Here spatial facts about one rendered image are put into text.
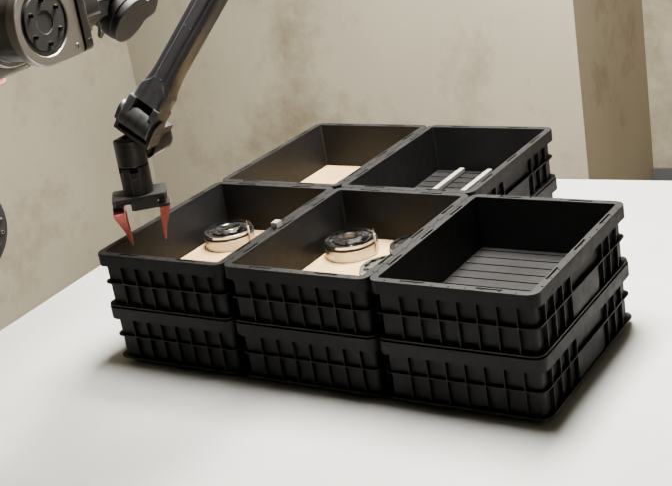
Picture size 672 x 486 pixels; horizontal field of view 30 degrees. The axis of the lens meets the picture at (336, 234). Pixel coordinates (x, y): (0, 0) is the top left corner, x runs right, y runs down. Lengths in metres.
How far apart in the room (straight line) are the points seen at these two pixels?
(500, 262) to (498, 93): 1.96
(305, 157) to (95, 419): 0.92
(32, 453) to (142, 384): 0.26
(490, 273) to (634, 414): 0.40
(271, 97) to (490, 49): 0.89
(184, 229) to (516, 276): 0.72
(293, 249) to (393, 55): 2.04
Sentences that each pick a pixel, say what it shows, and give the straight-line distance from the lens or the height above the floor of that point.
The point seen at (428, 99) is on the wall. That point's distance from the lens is 4.32.
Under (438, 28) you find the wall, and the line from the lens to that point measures 4.24.
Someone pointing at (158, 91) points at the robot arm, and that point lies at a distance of 2.27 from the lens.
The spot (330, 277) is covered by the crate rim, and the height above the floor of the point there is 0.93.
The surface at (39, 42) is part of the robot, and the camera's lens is 1.76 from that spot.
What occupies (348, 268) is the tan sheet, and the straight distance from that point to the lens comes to 2.36.
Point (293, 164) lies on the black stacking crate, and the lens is 2.88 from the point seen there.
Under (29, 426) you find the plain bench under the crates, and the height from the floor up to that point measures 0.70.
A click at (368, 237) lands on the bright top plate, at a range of 2.42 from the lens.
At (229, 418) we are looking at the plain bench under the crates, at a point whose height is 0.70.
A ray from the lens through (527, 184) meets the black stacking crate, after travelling 2.60.
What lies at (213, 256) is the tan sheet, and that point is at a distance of 2.55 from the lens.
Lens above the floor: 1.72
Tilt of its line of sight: 20 degrees down
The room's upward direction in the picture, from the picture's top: 10 degrees counter-clockwise
